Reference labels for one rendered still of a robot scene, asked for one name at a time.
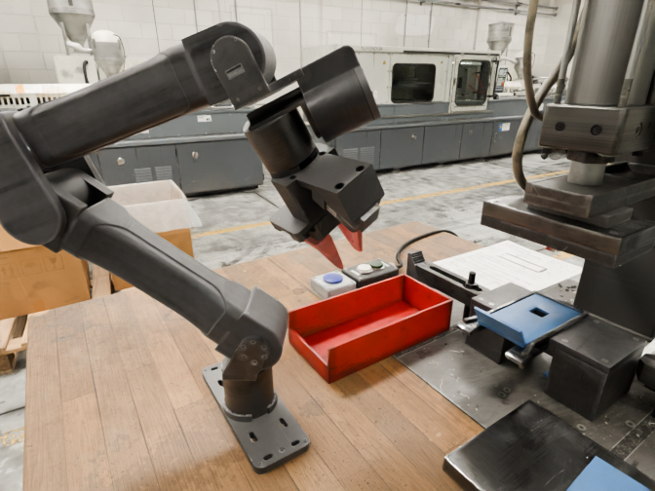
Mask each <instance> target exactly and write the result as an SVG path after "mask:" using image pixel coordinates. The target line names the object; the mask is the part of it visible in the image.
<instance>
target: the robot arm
mask: <svg viewBox="0 0 655 491"><path fill-rule="evenodd" d="M276 66H277V61H276V55H275V52H274V49H273V47H272V45H271V44H270V42H269V41H268V40H267V39H266V38H265V37H264V36H263V35H261V34H260V33H258V32H256V31H254V30H252V29H251V28H249V27H247V26H245V25H243V24H241V23H239V22H235V21H224V22H221V23H218V24H216V25H213V26H211V27H209V28H206V29H204V30H202V31H199V32H197V33H195V34H192V35H190V36H188V37H185V38H183V39H181V43H179V44H177V45H174V46H172V47H170V48H167V49H166V50H164V51H162V52H161V53H159V54H158V55H156V56H154V57H153V58H151V59H149V60H147V61H145V62H143V63H140V64H138V65H136V66H133V67H131V68H129V69H126V70H124V71H121V72H119V73H117V74H114V75H112V76H110V77H107V78H105V79H103V80H100V81H98V82H96V83H93V84H91V85H89V86H87V87H85V88H83V89H80V90H78V91H76V92H73V93H71V94H67V95H65V96H62V97H59V98H56V99H53V100H50V101H46V102H42V103H39V104H37V105H34V106H31V107H29V108H26V109H24V110H22V111H20V112H18V111H17V110H14V111H4V112H0V224H1V226H2V227H3V228H4V230H5V231H6V232H7V233H8V234H9V235H11V236H12V237H13V238H15V239H16V240H18V241H20V242H22V243H25V244H28V245H34V246H39V245H42V246H44V247H46V248H48V249H49V250H51V251H52V252H54V253H58V252H60V251H62V250H64V251H66V252H68V253H69V254H71V255H73V256H74V257H76V258H79V259H81V260H85V261H89V262H91V263H93V264H95V265H97V266H98V267H100V268H102V269H104V270H106V271H108V272H110V273H112V274H113V275H115V276H117V277H119V278H120V279H122V280H124V281H125V282H127V283H129V284H131V285H132V286H134V287H136V288H137V289H139V290H141V291H142V292H144V293H145V294H147V295H149V296H150V297H152V298H153V299H155V300H157V301H158V302H160V303H162V304H163V305H165V306H166V307H168V308H170V309H171V310H173V311H174V312H176V313H177V314H179V315H180V316H182V317H183V318H185V319H186V320H187V321H189V322H191V323H192V324H193V325H194V326H196V327H197V328H198V329H199V330H200V331H201V333H202V334H203V335H204V336H205V337H207V338H208V339H210V340H212V341H213V342H214V343H216V344H217V345H216V347H215V350H216V351H217V352H219V353H221V354H222V355H224V358H223V360H222V362H219V363H216V364H213V365H211V366H208V367H206V368H204V369H203V371H202V373H203V379H204V381H205V382H206V384H207V386H208V388H209V390H210V392H211V393H212V396H213V398H214V400H215V401H216V403H217V405H218V407H219V409H220V410H221V412H222V414H223V416H224V418H225V420H226V421H227V423H228V425H229V427H230V429H231V430H232V432H233V434H234V436H235V437H236V439H237V440H238V442H239V444H240V446H241V448H242V449H243V451H244V453H245V455H246V457H247V458H248V460H249V462H250V465H251V467H252V468H253V470H254V472H255V473H257V474H266V473H268V472H270V471H272V470H274V469H275V468H277V467H279V466H281V465H283V464H285V463H287V462H288V461H290V460H292V459H294V458H296V457H298V456H300V455H301V454H303V453H305V452H307V451H308V450H309V448H310V438H309V436H308V435H307V433H305V432H304V430H303V429H302V428H301V426H300V425H299V424H298V422H297V421H296V420H295V419H294V417H293V416H292V415H291V413H290V412H289V410H288V409H287V408H286V406H285V405H284V404H283V402H282V401H281V400H280V398H279V397H278V396H277V391H276V390H275V389H274V386H273V370H272V366H273V365H275V364H276V363H277V362H278V361H279V359H280V358H281V355H282V352H283V348H284V343H285V339H286V334H287V329H288V324H289V312H288V310H287V308H286V307H285V305H284V304H283V303H282V302H280V301H279V300H278V299H276V298H275V297H273V296H272V295H270V294H269V293H267V292H265V291H264V290H262V289H261V288H259V287H258V286H256V285H255V286H254V287H253V289H252V290H249V289H248V288H246V287H245V286H243V285H242V284H240V283H237V282H234V281H230V280H228V279H226V278H224V277H223V276H221V275H219V274H218V273H217V272H215V271H213V270H211V269H210V268H208V267H207V266H205V265H203V264H202V263H200V262H199V261H197V260H196V259H194V258H193V257H191V256H190V255H188V254H187V253H185V252H184V251H182V250H180V249H179V248H177V247H176V246H174V245H172V244H171V243H169V242H168V241H166V240H165V239H163V238H162V237H160V236H159V235H157V234H156V233H154V232H153V231H151V230H150V229H148V228H147V227H146V226H144V225H143V224H141V223H140V222H139V221H137V220H136V219H135V218H134V217H132V216H131V215H130V214H129V213H128V212H127V210H126V209H125V208H124V207H122V206H121V205H119V204H118V203H116V202H115V201H113V200H112V199H111V198H112V196H113V195H114V191H113V190H111V189H109V188H108V187H106V186H105V184H104V182H103V180H102V178H101V177H100V175H99V173H98V171H97V170H96V167H95V165H94V164H93V162H92V160H91V158H90V156H89V154H92V153H94V152H96V151H97V150H99V149H102V148H104V147H107V146H109V145H112V144H114V143H117V142H119V141H122V140H124V139H127V138H129V137H132V136H135V135H137V134H140V133H142V132H146V131H149V130H151V129H154V128H156V127H159V126H161V125H164V124H166V123H168V122H170V121H173V120H175V119H178V118H181V117H183V116H186V115H188V114H191V113H194V112H197V111H200V110H202V109H205V108H207V107H210V106H213V105H217V104H221V103H225V102H229V101H231V102H232V104H233V106H234V108H235V110H238V109H241V108H244V107H248V106H251V105H254V104H256V103H258V102H260V101H261V100H263V99H265V98H267V97H268V96H270V95H272V94H275V93H277V92H279V91H281V90H282V89H284V88H286V87H287V86H289V85H291V84H293V83H295V82H297V84H298V86H299V87H298V88H296V89H294V90H292V91H290V92H288V93H286V94H283V95H281V96H280V97H278V98H276V99H274V100H272V101H270V102H268V103H266V104H264V105H262V106H260V107H258V108H256V109H254V110H252V111H251V112H249V113H248V114H246V116H247V118H248V121H247V122H246V123H245V124H244V126H243V132H244V134H245V136H246V137H247V139H248V140H249V142H250V144H251V146H252V147H253V149H254V150H255V152H256V154H257V155H258V157H259V158H260V160H261V162H262V163H263V165H264V166H265V167H266V169H267V170H268V172H269V173H270V175H271V177H272V178H271V182H272V183H273V185H274V186H275V188H276V190H277V191H278V193H279V194H280V196H281V198H282V199H283V201H284V202H285V205H284V206H283V207H281V208H280V209H279V210H278V211H276V212H275V213H274V214H273V215H272V216H270V218H269V221H270V222H271V224H272V225H273V227H274V228H275V229H276V230H278V231H280V232H282V231H285V232H286V233H288V234H290V236H291V237H292V238H293V239H294V240H295V241H297V242H299V243H303V242H305V243H306V244H308V245H310V246H312V247H313V248H315V249H317V250H318V251H319V252H320V253H321V254H322V255H323V256H325V257H326V258H327V259H328V260H329V261H330V262H331V263H332V264H333V265H334V266H336V267H337V268H339V269H341V270H343V269H344V267H343V264H342V261H341V258H340V256H339V253H338V251H337V248H336V246H335V244H334V241H333V239H332V236H331V235H330V232H331V231H332V230H333V229H334V228H335V227H337V226H338V227H339V229H340V230H341V232H342V233H343V235H344V236H345V238H346V239H347V241H348V242H349V243H350V245H351V246H352V247H353V248H354V249H355V250H357V251H359V252H362V251H363V231H364V230H365V229H366V228H367V227H369V226H370V225H371V224H372V223H373V222H374V221H375V220H376V219H377V218H378V215H379V211H380V205H379V204H380V202H381V199H382V198H383V197H384V195H385V193H384V190H383V188H382V186H381V184H380V181H379V179H378V177H377V174H376V172H375V170H374V168H373V165H372V164H371V163H366V162H362V161H358V160H353V159H349V158H344V157H340V156H339V155H338V153H337V150H336V148H335V147H334V146H330V145H325V144H322V143H315V141H314V139H313V137H312V135H311V134H310V133H309V131H308V129H307V127H306V125H305V123H304V121H303V119H302V117H301V115H300V113H299V111H298V109H297V107H299V106H300V107H301V109H302V111H303V113H304V115H305V117H306V118H307V120H308V122H309V124H310V126H311V128H312V130H313V132H314V134H315V136H316V137H317V138H321V137H322V138H323V139H324V141H325V142H326V143H328V142H330V141H332V140H334V139H336V138H338V137H340V136H342V135H343V134H345V133H348V132H351V131H353V130H355V129H357V128H359V127H361V126H363V125H365V124H367V123H369V122H372V121H374V120H376V119H378V118H380V117H381V116H380V111H379V109H378V107H377V104H376V101H375V99H374V96H373V91H372V90H371V89H370V86H369V84H368V81H367V79H366V75H365V73H364V70H363V69H362V68H361V65H360V63H359V61H358V58H357V56H356V53H355V51H354V49H353V48H352V47H350V46H347V45H346V46H342V47H340V48H339V49H337V50H335V51H333V52H331V53H329V54H327V55H325V56H323V57H321V58H319V59H317V60H315V61H313V62H311V63H309V64H307V65H305V66H303V67H301V68H298V69H297V70H295V71H293V72H291V73H290V74H288V75H286V76H284V77H282V78H280V79H278V80H277V78H276V76H275V71H276ZM20 135H21V136H22V138H23V140H24V141H23V140H22V138H21V137H20ZM25 143H26V145H27V146H28V148H29V149H30V151H29V150H28V148H27V146H26V145H25ZM352 233H353V234H352ZM220 386H222V387H220ZM282 424H283V425H285V426H284V427H283V425H282ZM252 438H254V440H255V442H254V441H252V440H251V439H252Z"/></svg>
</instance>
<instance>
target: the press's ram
mask: <svg viewBox="0 0 655 491"><path fill-rule="evenodd" d="M601 157H602V156H600V155H598V154H597V153H590V152H583V151H575V150H568V151H567V156H566V159H567V160H570V161H571V166H570V170H569V173H564V174H560V175H555V176H550V177H546V178H541V179H537V180H532V181H527V182H526V187H525V191H524V192H519V193H516V194H512V195H508V196H503V197H499V198H495V199H491V200H486V201H483V204H482V217H481V223H480V225H483V226H486V227H489V228H492V229H495V230H498V231H501V232H504V233H507V234H510V235H513V236H516V237H519V238H522V239H525V240H528V241H531V242H534V243H536V244H539V245H542V246H545V247H546V250H548V251H551V252H558V251H563V252H566V253H569V254H572V255H575V256H578V257H581V258H584V259H587V260H590V261H593V262H596V263H598V264H601V265H604V266H607V267H610V268H616V267H618V266H622V265H623V264H624V263H626V262H628V261H630V260H632V259H634V258H636V257H638V256H640V255H643V254H644V253H646V252H648V251H650V250H652V248H653V246H654V243H655V221H652V220H647V219H643V218H639V217H634V216H632V213H633V210H634V209H633V208H627V207H624V206H626V205H629V204H632V203H635V202H638V201H641V200H644V199H647V198H650V197H653V196H655V166H652V165H646V164H639V163H631V162H629V161H622V162H618V163H613V164H609V163H604V162H602V161H601ZM607 164H608V165H607Z"/></svg>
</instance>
